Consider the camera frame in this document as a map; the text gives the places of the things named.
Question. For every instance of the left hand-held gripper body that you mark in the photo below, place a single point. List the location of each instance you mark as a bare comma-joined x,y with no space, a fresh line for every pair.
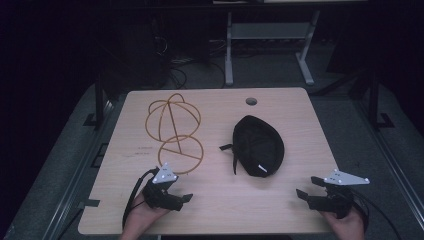
160,191

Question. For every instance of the black metal post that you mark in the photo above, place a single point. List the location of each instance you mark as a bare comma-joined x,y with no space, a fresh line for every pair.
374,100
99,103

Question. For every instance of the black cap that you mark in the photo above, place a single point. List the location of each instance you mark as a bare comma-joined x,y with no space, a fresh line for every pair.
258,146

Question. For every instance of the person's left hand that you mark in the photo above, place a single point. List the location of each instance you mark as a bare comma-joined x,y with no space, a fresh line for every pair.
141,216

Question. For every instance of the person's right hand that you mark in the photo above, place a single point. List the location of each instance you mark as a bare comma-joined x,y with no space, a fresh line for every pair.
345,228

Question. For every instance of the grey metal stand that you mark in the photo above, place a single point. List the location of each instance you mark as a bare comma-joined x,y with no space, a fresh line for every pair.
270,30

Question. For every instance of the grey metal rail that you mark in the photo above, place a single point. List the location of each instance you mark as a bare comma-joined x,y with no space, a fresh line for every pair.
78,166
390,166

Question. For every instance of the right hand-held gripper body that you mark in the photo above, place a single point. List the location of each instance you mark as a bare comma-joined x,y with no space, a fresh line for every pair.
338,200

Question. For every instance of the dark tape strip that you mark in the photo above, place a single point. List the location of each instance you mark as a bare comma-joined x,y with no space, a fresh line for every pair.
90,202

